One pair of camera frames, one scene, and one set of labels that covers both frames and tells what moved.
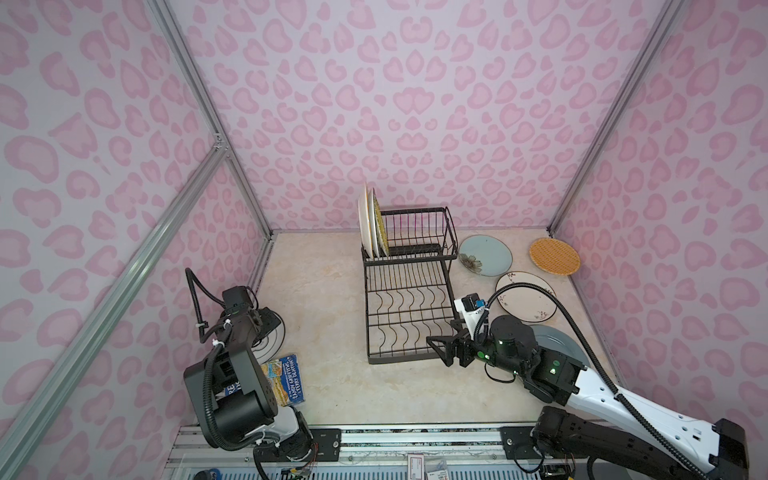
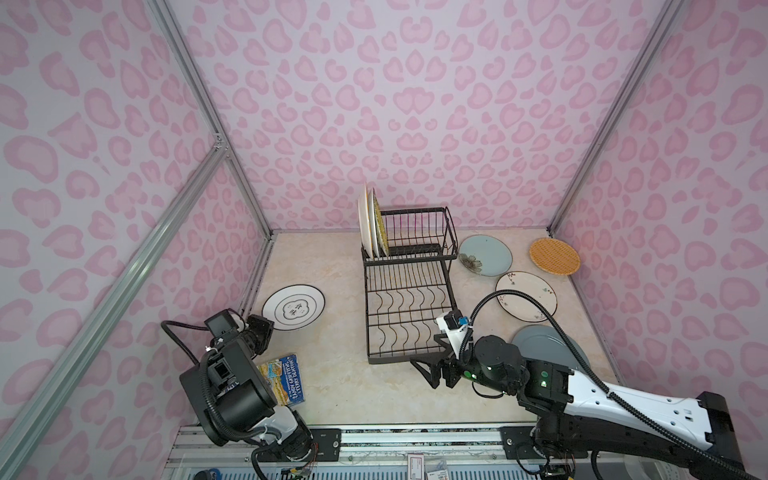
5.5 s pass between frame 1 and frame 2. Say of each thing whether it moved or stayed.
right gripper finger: moved
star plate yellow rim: stayed
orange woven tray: stayed
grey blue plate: stayed
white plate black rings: moved
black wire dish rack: stayed
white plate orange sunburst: stayed
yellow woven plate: stayed
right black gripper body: moved
